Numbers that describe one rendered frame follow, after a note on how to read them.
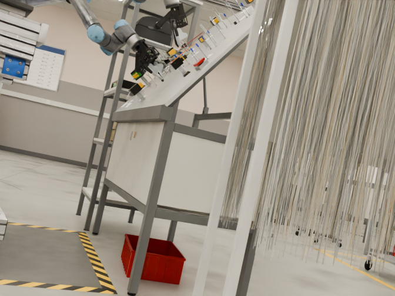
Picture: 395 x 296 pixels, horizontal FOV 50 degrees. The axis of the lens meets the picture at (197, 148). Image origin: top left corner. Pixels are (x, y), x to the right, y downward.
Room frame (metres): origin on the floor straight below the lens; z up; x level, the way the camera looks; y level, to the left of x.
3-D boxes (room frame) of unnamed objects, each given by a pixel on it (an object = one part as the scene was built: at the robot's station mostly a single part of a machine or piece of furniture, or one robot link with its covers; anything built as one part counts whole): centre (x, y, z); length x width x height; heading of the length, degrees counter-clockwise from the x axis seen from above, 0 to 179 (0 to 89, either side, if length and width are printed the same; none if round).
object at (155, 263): (2.37, 0.12, 0.07); 0.39 x 0.29 x 0.14; 14
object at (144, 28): (3.27, 0.56, 1.56); 0.30 x 0.23 x 0.19; 114
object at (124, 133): (2.70, 0.47, 0.60); 0.55 x 0.02 x 0.39; 22
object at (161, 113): (2.44, 0.39, 0.83); 1.18 x 0.06 x 0.06; 22
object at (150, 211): (2.55, 0.10, 0.40); 1.18 x 0.60 x 0.80; 22
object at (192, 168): (2.56, 0.09, 0.60); 1.17 x 0.58 x 0.40; 22
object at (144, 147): (2.19, 0.27, 0.60); 0.55 x 0.03 x 0.39; 22
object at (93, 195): (3.38, 0.54, 0.92); 0.61 x 0.51 x 1.85; 22
